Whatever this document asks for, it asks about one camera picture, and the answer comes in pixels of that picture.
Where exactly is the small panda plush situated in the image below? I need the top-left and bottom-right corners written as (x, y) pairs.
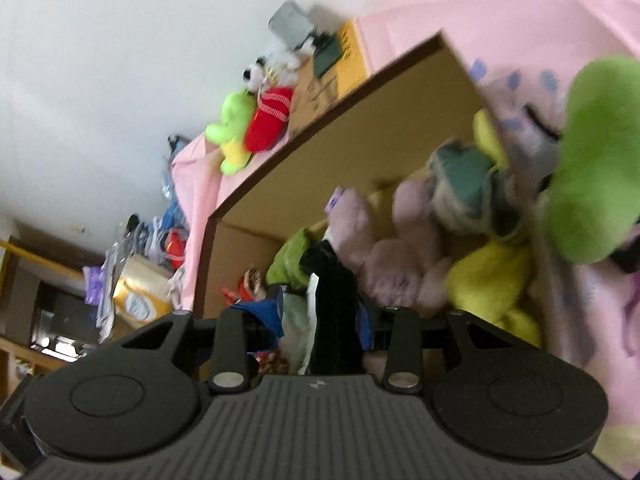
top-left (242, 57), bottom-right (273, 93)

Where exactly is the green towel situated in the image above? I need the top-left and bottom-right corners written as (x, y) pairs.
top-left (265, 227), bottom-right (326, 291)

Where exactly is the blue bag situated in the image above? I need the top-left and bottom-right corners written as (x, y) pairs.
top-left (162, 200), bottom-right (183, 233)

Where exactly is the smartphone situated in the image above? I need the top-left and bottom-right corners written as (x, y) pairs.
top-left (268, 1), bottom-right (313, 51)

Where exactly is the red box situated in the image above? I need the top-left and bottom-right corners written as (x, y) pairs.
top-left (165, 230), bottom-right (187, 258)

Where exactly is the grey green plush toy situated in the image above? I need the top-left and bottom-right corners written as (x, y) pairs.
top-left (427, 140), bottom-right (521, 238)

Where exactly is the yellow book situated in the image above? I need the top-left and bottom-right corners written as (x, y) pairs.
top-left (337, 19), bottom-right (373, 86)

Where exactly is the red white patterned cloth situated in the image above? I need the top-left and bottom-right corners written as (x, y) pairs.
top-left (222, 267), bottom-right (273, 311)

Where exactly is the purple packet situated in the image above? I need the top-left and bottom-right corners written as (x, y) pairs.
top-left (82, 265), bottom-right (108, 306)

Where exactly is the pink plush toy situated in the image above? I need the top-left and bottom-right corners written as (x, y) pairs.
top-left (325, 175), bottom-right (453, 316)

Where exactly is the yellow white paper bag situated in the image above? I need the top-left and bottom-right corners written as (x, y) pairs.
top-left (112, 255), bottom-right (176, 330)

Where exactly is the green yellow frog plush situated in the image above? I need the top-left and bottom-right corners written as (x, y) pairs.
top-left (205, 89), bottom-right (258, 177)

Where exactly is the brown cardboard box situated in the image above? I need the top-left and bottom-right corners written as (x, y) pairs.
top-left (192, 30), bottom-right (511, 376)

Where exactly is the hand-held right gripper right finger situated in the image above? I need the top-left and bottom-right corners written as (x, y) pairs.
top-left (356, 302), bottom-right (503, 393)

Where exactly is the grey plaid cloth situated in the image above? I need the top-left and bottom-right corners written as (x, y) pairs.
top-left (132, 220), bottom-right (166, 256)

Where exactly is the wooden cabinet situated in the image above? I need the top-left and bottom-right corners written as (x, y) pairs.
top-left (0, 235), bottom-right (116, 401)

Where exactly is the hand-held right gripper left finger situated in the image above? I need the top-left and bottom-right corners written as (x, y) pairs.
top-left (120, 299), bottom-right (286, 394)

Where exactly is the white fluffy plush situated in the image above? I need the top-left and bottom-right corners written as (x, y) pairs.
top-left (262, 40), bottom-right (303, 86)

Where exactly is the pink printed bedsheet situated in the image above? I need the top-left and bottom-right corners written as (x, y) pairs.
top-left (170, 0), bottom-right (640, 461)

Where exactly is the brown printed box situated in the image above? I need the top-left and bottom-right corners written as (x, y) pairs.
top-left (287, 60), bottom-right (353, 133)

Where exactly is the black cloth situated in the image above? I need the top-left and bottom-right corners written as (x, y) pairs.
top-left (300, 240), bottom-right (368, 376)

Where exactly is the pale green cloth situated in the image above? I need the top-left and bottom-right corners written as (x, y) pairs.
top-left (280, 292), bottom-right (318, 373)

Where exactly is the yellow plush toy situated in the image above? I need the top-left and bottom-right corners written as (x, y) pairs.
top-left (445, 110), bottom-right (543, 348)

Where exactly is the large green plush toy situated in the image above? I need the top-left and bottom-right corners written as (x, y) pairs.
top-left (545, 57), bottom-right (640, 266)

